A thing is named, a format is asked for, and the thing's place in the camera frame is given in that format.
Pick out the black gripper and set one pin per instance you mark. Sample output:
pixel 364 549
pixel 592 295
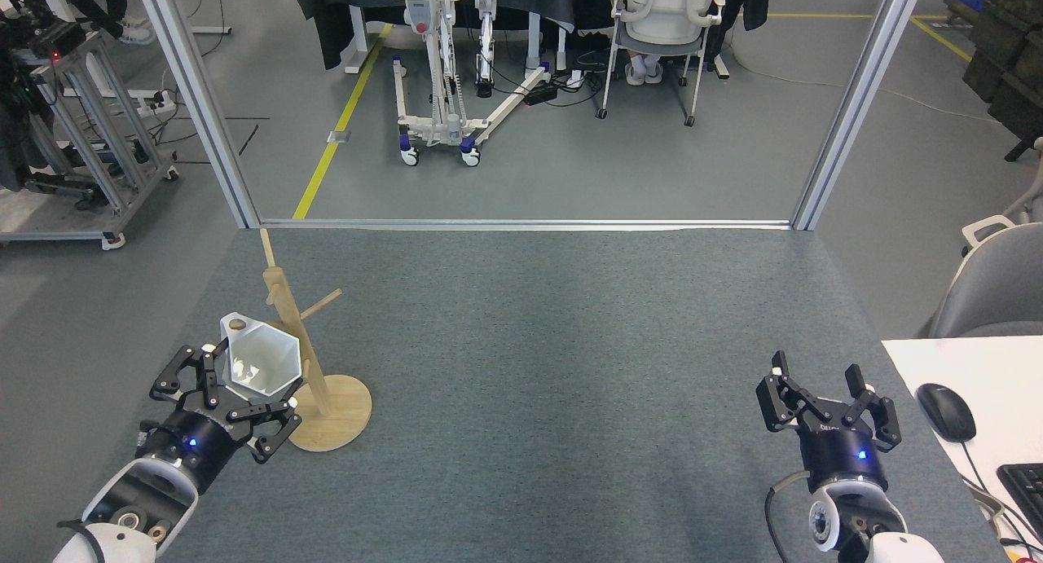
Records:
pixel 195 445
pixel 843 453

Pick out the white faceted cup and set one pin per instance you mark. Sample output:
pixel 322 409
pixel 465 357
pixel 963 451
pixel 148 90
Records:
pixel 265 355

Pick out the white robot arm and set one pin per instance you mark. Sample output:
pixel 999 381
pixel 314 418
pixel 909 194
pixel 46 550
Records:
pixel 855 514
pixel 134 498

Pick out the wooden cup rack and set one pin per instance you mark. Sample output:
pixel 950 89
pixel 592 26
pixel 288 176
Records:
pixel 338 420

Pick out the black computer mouse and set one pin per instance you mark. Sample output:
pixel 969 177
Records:
pixel 945 412

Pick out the white desk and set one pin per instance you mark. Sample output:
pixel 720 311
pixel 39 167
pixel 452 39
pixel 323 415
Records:
pixel 994 376

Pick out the black keyboard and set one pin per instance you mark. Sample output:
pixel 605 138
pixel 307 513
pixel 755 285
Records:
pixel 1025 498

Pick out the grey chair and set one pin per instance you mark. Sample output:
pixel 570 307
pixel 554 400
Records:
pixel 1002 290

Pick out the small metal floor plate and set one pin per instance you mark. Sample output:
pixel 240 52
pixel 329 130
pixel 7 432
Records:
pixel 339 137

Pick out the white power strip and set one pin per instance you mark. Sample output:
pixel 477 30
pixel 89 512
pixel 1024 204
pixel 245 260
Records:
pixel 159 101

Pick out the person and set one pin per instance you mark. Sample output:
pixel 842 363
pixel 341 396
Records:
pixel 137 32
pixel 634 72

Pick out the white stand on wheels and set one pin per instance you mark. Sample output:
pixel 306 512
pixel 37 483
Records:
pixel 432 74

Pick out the dark stacked crates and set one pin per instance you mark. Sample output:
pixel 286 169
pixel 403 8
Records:
pixel 1010 58

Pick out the black hanging jacket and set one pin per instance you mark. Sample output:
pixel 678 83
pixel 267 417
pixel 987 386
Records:
pixel 751 1

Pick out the black power strip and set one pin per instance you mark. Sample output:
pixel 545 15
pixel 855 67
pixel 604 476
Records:
pixel 540 94

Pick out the white office chair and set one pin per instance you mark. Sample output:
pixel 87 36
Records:
pixel 664 13

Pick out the silver aluminium post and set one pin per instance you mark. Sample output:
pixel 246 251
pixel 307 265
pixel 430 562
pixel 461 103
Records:
pixel 204 107
pixel 855 107

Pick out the aluminium frame cart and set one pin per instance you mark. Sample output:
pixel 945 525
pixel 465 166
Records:
pixel 90 139

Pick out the silver table edge rail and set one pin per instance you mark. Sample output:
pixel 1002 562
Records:
pixel 521 223

